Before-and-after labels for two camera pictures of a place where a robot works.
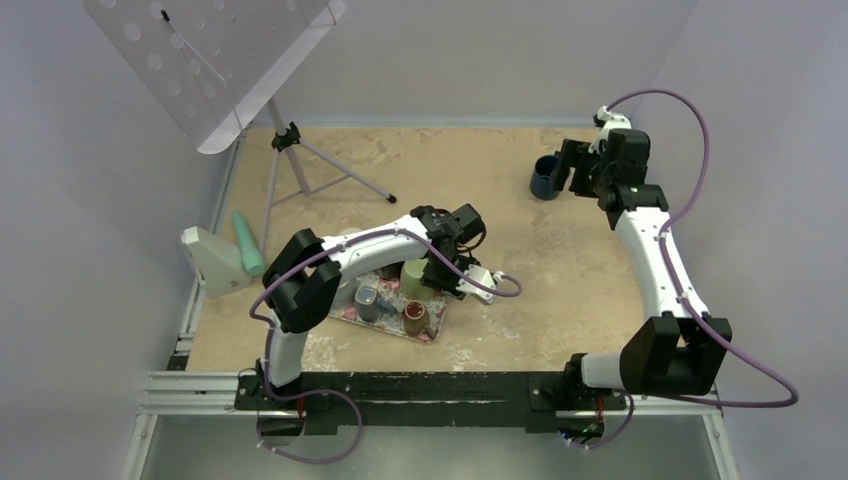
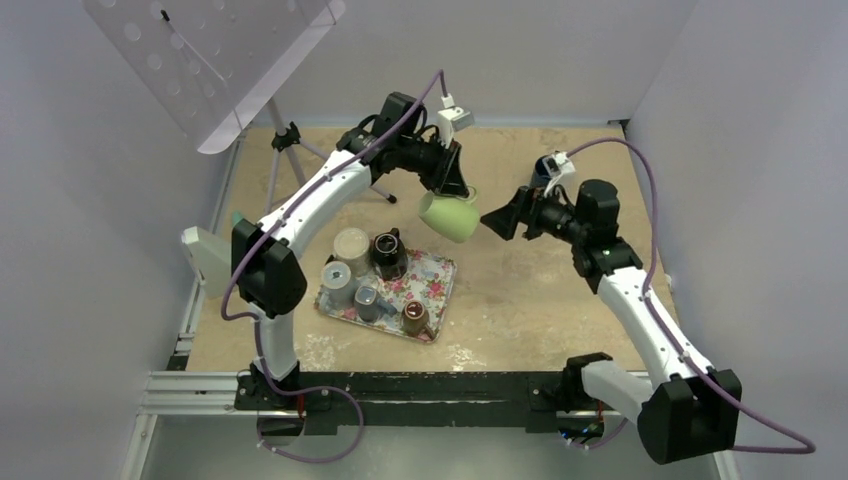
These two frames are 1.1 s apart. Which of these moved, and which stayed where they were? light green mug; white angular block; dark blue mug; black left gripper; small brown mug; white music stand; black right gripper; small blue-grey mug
Moved: black left gripper; light green mug; black right gripper
Stayed: white angular block; small brown mug; white music stand; dark blue mug; small blue-grey mug
